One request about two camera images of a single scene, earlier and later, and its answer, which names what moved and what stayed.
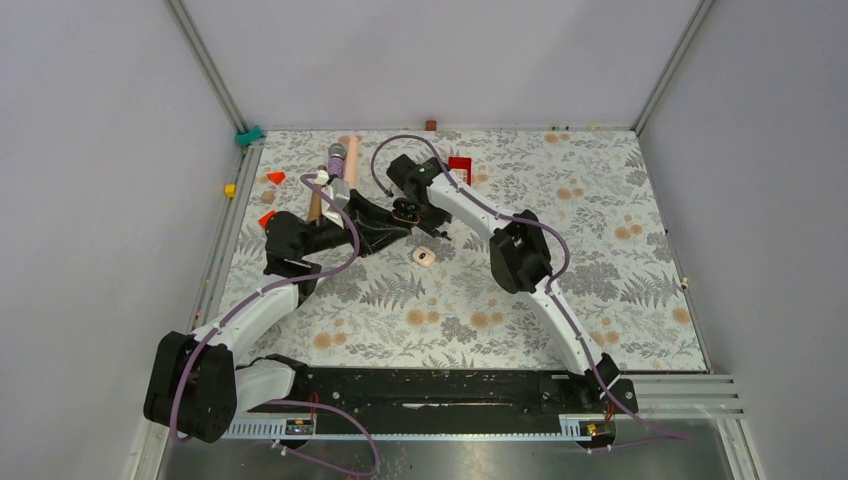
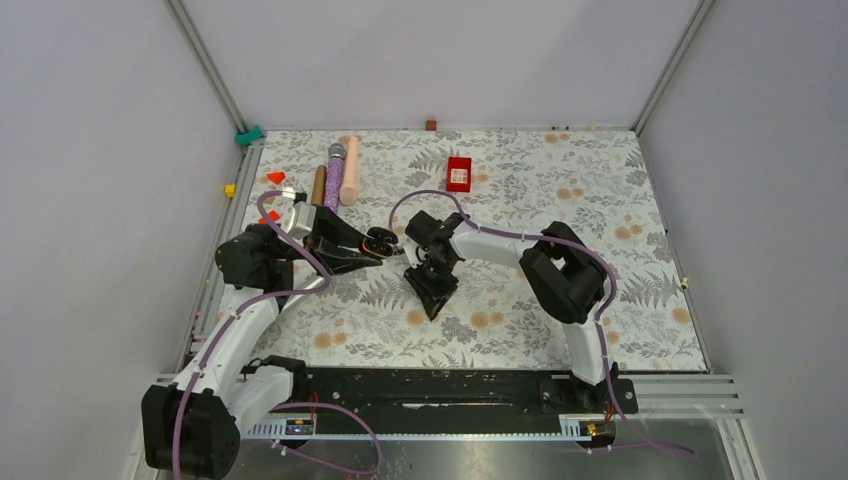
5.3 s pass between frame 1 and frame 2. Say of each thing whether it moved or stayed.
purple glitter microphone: stayed
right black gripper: moved
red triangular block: stayed
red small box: stayed
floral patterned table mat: stayed
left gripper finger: moved
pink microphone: stayed
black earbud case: moved
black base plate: stayed
